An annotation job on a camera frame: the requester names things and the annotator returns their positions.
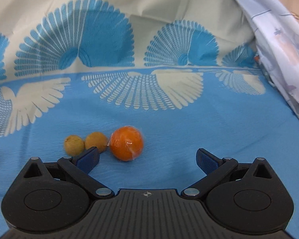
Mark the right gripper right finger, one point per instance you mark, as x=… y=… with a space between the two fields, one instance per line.
x=217 y=171

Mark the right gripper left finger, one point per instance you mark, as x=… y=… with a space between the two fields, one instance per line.
x=77 y=169

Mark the tan longan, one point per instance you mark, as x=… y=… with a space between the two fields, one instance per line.
x=98 y=140
x=74 y=145

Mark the orange mandarin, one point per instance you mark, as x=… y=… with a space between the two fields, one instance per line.
x=126 y=143

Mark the blue patterned bed sheet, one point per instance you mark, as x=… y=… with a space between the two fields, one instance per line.
x=185 y=73

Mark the light patterned cloth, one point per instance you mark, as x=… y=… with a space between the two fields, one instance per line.
x=277 y=41

